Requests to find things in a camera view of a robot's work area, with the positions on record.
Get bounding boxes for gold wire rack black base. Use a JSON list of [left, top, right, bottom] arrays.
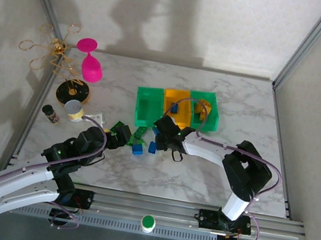
[[10, 15, 102, 111]]

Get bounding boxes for white yellow can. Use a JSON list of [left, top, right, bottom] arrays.
[[61, 97, 87, 124]]

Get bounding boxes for aluminium frame side rail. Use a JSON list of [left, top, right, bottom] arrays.
[[0, 36, 69, 182], [251, 83, 316, 222]]

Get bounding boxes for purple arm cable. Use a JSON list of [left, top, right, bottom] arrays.
[[143, 94, 291, 240], [0, 101, 111, 240]]

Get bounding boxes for pink wine glass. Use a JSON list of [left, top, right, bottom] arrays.
[[71, 35, 109, 85]]

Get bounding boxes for perforated metal cable duct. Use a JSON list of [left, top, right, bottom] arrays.
[[9, 201, 221, 240]]

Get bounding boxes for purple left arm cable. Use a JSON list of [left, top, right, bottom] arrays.
[[0, 101, 111, 240]]

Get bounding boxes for small black bottle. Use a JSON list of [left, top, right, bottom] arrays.
[[40, 103, 62, 125]]

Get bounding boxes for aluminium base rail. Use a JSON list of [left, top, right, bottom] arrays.
[[0, 171, 307, 240]]

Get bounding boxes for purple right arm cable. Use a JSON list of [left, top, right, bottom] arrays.
[[143, 94, 291, 240]]

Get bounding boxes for green plastic bin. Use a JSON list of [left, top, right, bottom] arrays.
[[131, 84, 168, 131], [184, 88, 225, 135]]

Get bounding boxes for green push button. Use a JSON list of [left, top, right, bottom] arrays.
[[139, 214, 158, 235]]

